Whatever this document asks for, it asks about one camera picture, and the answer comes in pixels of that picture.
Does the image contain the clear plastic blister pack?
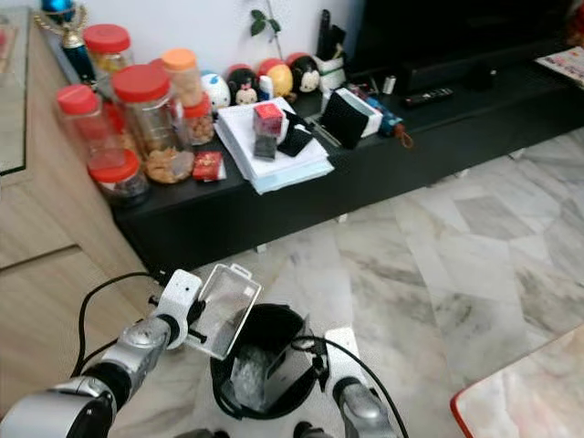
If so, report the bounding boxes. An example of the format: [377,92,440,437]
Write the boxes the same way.
[199,263,263,360]

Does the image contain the black round rubbish bin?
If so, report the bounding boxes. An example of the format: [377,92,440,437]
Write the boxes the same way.
[210,304,320,421]

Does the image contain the clear flat plastic tray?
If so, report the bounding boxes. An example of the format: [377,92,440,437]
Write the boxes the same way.
[265,339,316,402]

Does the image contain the crumpled clear plastic wrap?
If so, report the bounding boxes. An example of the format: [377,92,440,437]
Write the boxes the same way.
[228,354,270,412]

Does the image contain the light wooden cabinet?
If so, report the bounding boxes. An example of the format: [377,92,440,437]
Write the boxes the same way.
[0,9,147,402]

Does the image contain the small red card packet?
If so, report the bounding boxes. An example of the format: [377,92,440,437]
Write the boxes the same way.
[192,151,224,182]

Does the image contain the short red lid jar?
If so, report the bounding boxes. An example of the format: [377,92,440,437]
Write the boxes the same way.
[87,149,150,206]

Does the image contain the white paper stack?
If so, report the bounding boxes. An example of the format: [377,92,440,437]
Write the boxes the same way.
[213,96,334,194]

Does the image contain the small grey patterned box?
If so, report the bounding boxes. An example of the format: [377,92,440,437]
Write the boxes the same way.
[254,133,279,162]

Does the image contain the small red lid snack jar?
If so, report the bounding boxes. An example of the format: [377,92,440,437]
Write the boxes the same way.
[181,93,215,147]

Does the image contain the black pouch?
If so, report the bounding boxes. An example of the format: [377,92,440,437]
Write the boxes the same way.
[276,111,316,158]

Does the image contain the large red lid nut jar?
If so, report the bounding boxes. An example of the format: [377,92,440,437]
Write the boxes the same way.
[111,64,193,185]

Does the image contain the small red cube box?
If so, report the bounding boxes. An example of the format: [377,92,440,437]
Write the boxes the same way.
[253,102,284,136]

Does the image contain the white round figurine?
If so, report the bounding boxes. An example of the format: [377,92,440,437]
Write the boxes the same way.
[201,71,229,110]

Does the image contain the black low TV stand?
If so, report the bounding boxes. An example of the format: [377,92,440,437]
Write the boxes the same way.
[55,36,584,275]

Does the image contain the black and red mouse figurine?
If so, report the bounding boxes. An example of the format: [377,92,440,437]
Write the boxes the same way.
[226,64,261,106]

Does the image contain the black and white box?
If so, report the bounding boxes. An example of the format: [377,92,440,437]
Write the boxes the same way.
[319,87,384,150]

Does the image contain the tall empty red lid jar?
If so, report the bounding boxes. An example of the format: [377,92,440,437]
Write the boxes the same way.
[55,84,115,161]

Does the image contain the yellow and red bear figurine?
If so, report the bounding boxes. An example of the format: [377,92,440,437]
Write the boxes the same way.
[257,57,295,99]

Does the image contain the orange lid plastic jar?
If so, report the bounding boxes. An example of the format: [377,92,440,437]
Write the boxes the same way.
[160,47,202,109]

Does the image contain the black and white mouse figurine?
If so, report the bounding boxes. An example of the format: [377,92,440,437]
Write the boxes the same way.
[287,53,322,94]

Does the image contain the white holder cup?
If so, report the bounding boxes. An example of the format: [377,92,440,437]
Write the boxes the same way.
[315,53,346,90]

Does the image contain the black remote control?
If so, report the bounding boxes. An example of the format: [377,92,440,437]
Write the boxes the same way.
[401,87,454,109]

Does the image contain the blue and gold trophy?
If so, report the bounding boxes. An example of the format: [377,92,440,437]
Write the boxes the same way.
[33,0,97,85]

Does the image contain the red lid jar yellow snacks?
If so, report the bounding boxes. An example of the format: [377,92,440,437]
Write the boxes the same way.
[82,24,131,78]

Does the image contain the green leaf plant stem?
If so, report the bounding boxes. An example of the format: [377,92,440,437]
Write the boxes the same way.
[248,0,284,60]

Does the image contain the upright black remotes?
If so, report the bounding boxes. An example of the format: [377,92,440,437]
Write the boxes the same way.
[315,9,346,57]

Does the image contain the black television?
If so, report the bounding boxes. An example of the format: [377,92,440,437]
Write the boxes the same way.
[347,0,584,88]

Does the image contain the printed magazine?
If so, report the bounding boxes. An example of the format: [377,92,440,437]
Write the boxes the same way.
[537,46,584,88]

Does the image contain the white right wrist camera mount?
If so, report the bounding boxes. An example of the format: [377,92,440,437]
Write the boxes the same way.
[324,327,366,393]

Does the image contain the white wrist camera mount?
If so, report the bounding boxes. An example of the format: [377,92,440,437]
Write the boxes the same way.
[324,327,366,393]
[155,268,203,348]

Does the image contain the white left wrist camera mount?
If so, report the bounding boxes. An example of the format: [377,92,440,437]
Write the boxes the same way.
[155,268,203,348]

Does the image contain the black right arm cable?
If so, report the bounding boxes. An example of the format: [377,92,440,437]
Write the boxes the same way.
[290,334,413,438]

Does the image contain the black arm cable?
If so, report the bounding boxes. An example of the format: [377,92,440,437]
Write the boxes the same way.
[290,334,413,438]
[73,271,158,380]

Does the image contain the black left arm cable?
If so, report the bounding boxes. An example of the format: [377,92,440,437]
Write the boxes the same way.
[73,271,158,380]

